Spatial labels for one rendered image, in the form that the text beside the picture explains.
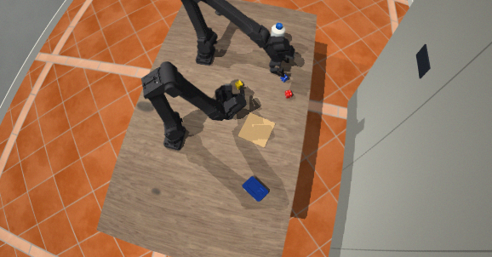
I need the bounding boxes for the peach square mat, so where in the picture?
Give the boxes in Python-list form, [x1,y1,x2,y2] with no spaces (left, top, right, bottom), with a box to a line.
[238,112,275,147]

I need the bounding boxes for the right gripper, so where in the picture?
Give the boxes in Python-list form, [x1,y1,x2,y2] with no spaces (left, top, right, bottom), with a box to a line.
[215,85,245,101]

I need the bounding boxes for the yellow die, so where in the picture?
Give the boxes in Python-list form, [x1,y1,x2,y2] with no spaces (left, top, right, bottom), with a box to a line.
[235,81,243,89]

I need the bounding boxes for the blue die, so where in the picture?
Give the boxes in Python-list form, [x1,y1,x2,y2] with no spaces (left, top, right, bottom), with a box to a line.
[280,74,289,82]

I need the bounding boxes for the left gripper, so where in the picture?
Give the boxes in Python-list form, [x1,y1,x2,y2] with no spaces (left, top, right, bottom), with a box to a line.
[268,51,289,77]

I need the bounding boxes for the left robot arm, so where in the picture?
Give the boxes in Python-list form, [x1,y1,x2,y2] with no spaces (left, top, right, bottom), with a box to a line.
[181,0,295,64]

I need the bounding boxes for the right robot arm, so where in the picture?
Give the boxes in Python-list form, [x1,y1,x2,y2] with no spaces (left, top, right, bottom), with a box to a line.
[141,61,247,150]

